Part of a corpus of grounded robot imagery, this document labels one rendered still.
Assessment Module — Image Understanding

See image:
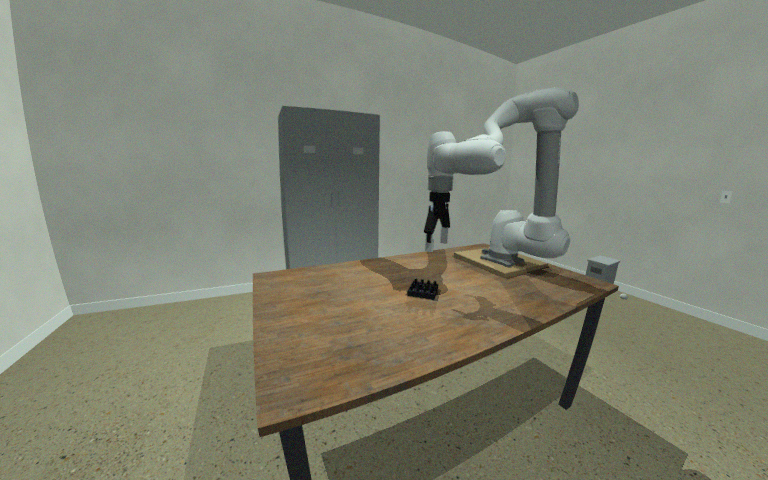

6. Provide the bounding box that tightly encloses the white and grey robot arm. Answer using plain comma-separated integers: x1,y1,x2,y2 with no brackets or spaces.
427,88,579,267

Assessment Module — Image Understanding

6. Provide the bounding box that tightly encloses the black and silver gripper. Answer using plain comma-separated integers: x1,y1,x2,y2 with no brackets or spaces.
424,192,450,252

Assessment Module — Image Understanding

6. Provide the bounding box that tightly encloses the black knob box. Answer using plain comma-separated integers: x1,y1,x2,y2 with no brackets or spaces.
407,279,438,299

